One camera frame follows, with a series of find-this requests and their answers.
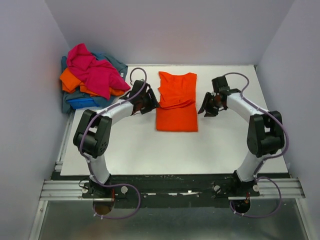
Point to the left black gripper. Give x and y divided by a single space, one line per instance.
153 102

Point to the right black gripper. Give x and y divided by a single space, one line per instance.
210 112

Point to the orange t shirt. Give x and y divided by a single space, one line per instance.
71 83
177 105

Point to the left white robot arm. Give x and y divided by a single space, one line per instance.
92 135

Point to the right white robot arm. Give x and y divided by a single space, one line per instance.
265 134

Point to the magenta t shirt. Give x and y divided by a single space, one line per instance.
97 75

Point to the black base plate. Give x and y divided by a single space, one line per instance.
170 191

